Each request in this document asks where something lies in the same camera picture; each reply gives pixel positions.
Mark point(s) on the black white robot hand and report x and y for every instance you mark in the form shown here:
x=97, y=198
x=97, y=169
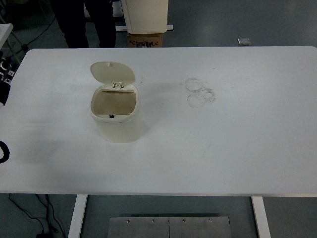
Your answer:
x=4, y=86

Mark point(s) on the cream plastic trash can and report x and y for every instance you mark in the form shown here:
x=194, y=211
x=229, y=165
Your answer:
x=115, y=105

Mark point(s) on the white side table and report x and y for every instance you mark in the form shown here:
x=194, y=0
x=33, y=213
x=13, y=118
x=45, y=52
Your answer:
x=5, y=30

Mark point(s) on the person in dark trousers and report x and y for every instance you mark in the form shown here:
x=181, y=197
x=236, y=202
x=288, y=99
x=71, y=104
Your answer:
x=70, y=15

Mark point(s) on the large cream bin background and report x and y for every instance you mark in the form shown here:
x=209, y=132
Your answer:
x=145, y=16

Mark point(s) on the brown cardboard box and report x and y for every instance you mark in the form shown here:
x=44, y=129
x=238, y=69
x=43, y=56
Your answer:
x=145, y=40

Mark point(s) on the white left table leg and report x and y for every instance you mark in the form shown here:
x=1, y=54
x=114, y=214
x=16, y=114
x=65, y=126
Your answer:
x=78, y=216

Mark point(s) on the white table leg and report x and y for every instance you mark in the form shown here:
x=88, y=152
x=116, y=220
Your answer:
x=78, y=216
x=260, y=217

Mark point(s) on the small grey floor plate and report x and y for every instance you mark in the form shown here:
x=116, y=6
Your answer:
x=244, y=41

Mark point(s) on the white right table leg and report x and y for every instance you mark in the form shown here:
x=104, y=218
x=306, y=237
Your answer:
x=260, y=217

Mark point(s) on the metal base plate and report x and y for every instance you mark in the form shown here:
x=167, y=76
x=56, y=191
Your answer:
x=169, y=227

